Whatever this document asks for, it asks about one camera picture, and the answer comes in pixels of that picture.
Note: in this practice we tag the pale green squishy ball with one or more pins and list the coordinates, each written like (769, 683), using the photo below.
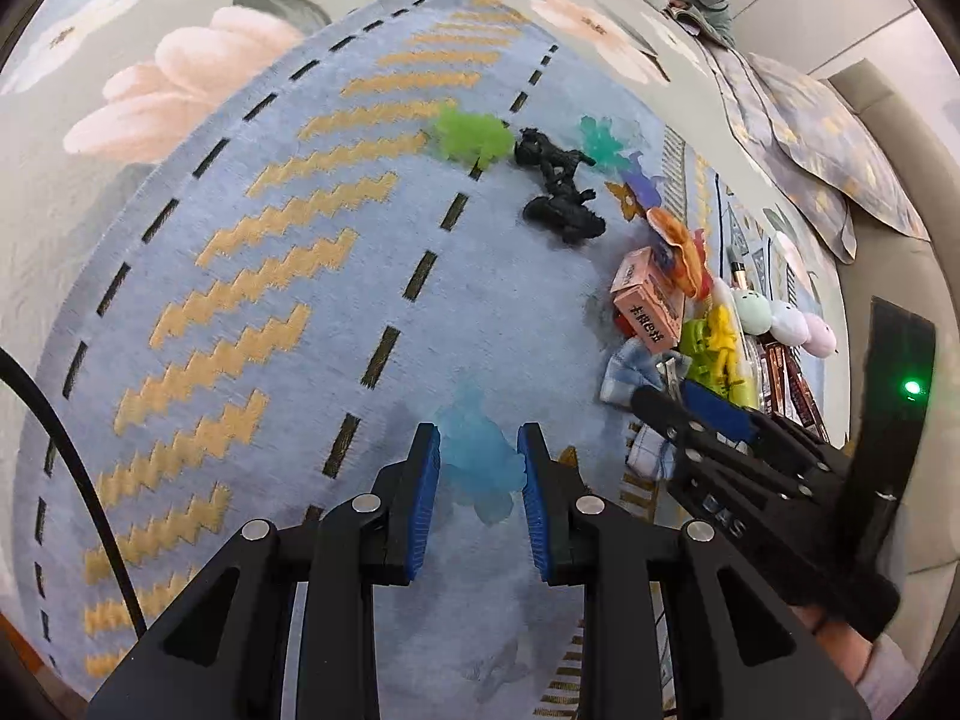
(752, 311)

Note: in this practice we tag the purple toy figure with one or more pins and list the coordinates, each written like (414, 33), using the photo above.
(641, 184)

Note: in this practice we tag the yellow toy figure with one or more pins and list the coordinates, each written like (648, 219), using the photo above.
(721, 341)

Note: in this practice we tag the teal toy figure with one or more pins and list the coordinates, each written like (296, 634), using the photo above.
(606, 142)

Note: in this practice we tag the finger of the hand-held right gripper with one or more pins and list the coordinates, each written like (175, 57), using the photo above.
(675, 424)
(720, 409)

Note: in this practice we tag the lime green toy figure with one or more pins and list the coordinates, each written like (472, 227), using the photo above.
(694, 345)

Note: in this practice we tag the light blue toy figure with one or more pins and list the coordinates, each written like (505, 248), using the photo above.
(480, 457)

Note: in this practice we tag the blue patterned pillow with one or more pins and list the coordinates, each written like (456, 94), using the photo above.
(847, 142)

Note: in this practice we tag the blue plaid cloth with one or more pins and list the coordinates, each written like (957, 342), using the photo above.
(630, 375)

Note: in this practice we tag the person's right forearm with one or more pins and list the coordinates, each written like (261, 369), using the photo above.
(862, 667)

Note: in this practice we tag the brown printed packet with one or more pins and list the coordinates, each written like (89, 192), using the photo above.
(780, 382)

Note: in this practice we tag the beige sofa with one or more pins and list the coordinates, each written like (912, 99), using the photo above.
(900, 262)

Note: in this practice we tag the orange toy figure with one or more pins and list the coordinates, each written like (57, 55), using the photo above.
(675, 240)

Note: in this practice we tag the white squishy ball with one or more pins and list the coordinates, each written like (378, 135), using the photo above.
(787, 322)

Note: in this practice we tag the pink squishy ball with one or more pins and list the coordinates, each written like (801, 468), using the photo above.
(819, 336)

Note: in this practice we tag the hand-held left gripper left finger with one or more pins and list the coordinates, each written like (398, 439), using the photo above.
(424, 499)

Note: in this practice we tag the black gold pen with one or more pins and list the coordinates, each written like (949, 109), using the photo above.
(739, 274)

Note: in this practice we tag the small pink box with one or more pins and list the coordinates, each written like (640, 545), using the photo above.
(645, 307)

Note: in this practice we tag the grey floral mat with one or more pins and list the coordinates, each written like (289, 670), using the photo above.
(187, 60)

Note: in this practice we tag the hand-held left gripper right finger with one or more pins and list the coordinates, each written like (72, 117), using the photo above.
(536, 499)

